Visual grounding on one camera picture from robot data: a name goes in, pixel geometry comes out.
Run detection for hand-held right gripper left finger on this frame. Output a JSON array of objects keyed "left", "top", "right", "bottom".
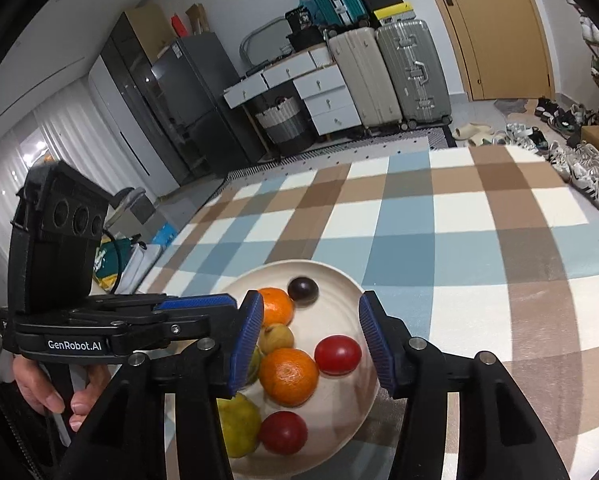
[{"left": 50, "top": 290, "right": 265, "bottom": 480}]

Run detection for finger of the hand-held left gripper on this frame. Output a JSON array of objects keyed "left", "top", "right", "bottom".
[
  {"left": 84, "top": 293, "right": 238, "bottom": 312},
  {"left": 70, "top": 307, "right": 240, "bottom": 360}
]

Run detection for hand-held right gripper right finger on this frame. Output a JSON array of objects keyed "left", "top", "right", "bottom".
[{"left": 358, "top": 290, "right": 599, "bottom": 480}]

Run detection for yellow lime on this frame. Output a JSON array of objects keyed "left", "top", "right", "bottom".
[{"left": 244, "top": 345, "right": 264, "bottom": 386}]

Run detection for brown longan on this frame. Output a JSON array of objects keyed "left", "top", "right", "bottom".
[{"left": 258, "top": 323, "right": 295, "bottom": 356}]

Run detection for red tomato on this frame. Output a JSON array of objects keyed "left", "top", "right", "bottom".
[
  {"left": 314, "top": 335, "right": 363, "bottom": 377},
  {"left": 258, "top": 410, "right": 309, "bottom": 456}
]

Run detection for orange mandarin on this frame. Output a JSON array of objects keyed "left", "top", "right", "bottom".
[
  {"left": 258, "top": 347, "right": 320, "bottom": 408},
  {"left": 258, "top": 287, "right": 295, "bottom": 327}
]

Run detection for cream round plate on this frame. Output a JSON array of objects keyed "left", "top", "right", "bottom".
[{"left": 164, "top": 259, "right": 380, "bottom": 478}]

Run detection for dark purple plum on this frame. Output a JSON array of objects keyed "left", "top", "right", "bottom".
[{"left": 288, "top": 276, "right": 320, "bottom": 306}]

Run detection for green yellow citrus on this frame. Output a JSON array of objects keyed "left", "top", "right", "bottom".
[{"left": 216, "top": 392, "right": 263, "bottom": 459}]

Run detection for person's left hand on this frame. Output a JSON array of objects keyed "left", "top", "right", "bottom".
[{"left": 12, "top": 355, "right": 111, "bottom": 428}]

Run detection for green yellow bag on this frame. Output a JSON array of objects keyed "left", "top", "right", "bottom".
[{"left": 94, "top": 237, "right": 133, "bottom": 291}]

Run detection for white plastic basket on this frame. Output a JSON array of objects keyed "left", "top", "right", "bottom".
[{"left": 124, "top": 245, "right": 165, "bottom": 293}]

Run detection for blue box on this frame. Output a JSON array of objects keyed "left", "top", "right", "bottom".
[{"left": 152, "top": 225, "right": 180, "bottom": 246}]

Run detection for checkered blanket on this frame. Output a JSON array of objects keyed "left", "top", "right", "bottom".
[{"left": 134, "top": 142, "right": 599, "bottom": 480}]

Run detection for white curtain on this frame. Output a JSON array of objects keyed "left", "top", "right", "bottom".
[{"left": 0, "top": 77, "right": 120, "bottom": 291}]

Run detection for white wardrobe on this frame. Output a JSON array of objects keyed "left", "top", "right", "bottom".
[{"left": 87, "top": 55, "right": 178, "bottom": 201}]

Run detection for grey white laundry basket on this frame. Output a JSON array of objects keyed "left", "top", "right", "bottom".
[{"left": 256, "top": 97, "right": 314, "bottom": 158}]

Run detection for dark glass cabinet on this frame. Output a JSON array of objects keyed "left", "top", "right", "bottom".
[{"left": 100, "top": 12, "right": 200, "bottom": 186}]

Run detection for black white patterned rug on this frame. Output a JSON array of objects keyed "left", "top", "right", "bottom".
[{"left": 227, "top": 125, "right": 455, "bottom": 196}]

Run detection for grey refrigerator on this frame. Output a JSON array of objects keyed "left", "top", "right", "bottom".
[{"left": 150, "top": 32, "right": 270, "bottom": 181}]

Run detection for white drawer desk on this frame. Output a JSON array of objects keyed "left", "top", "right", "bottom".
[{"left": 224, "top": 45, "right": 363, "bottom": 136}]

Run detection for large cardboard box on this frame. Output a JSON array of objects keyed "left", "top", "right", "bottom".
[{"left": 124, "top": 2, "right": 173, "bottom": 51}]

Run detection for beige suitcase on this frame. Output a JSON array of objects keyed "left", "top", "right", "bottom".
[{"left": 328, "top": 27, "right": 403, "bottom": 133}]

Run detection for pile of shoes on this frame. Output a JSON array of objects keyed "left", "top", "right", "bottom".
[{"left": 452, "top": 96, "right": 599, "bottom": 217}]

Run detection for silver suitcase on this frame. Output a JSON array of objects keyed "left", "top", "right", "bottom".
[{"left": 376, "top": 19, "right": 453, "bottom": 128}]

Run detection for black printed box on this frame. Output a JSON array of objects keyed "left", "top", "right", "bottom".
[{"left": 284, "top": 6, "right": 314, "bottom": 33}]

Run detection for wooden door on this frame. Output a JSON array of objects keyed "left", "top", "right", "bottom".
[{"left": 414, "top": 0, "right": 555, "bottom": 102}]

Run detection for row of sneakers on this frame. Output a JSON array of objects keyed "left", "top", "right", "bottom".
[{"left": 577, "top": 12, "right": 599, "bottom": 73}]

